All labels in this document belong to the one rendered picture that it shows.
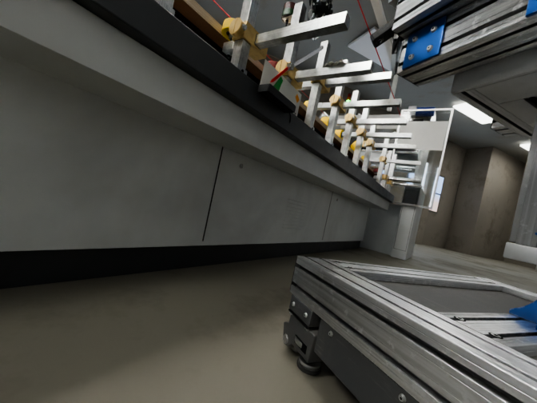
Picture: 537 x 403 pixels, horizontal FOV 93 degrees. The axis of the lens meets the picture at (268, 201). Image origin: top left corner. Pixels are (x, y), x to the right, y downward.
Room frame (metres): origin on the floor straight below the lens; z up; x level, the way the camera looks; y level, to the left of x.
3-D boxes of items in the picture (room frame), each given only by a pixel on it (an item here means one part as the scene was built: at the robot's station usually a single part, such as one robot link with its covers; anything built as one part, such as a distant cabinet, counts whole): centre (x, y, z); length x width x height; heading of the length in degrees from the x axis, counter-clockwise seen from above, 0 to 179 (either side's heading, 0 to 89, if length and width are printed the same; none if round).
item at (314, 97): (1.20, -0.11, 0.88); 0.03 x 0.03 x 0.48; 55
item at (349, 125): (1.61, -0.40, 0.89); 0.03 x 0.03 x 0.48; 55
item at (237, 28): (0.81, 0.17, 0.83); 0.13 x 0.06 x 0.05; 145
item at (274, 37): (0.77, 0.08, 0.82); 0.43 x 0.03 x 0.04; 55
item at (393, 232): (3.67, -1.19, 0.95); 1.65 x 0.70 x 1.90; 55
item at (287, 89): (0.96, 0.03, 0.75); 0.26 x 0.01 x 0.10; 145
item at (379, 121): (1.61, -0.47, 0.95); 0.50 x 0.04 x 0.04; 55
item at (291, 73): (1.02, 0.02, 0.85); 0.13 x 0.06 x 0.05; 145
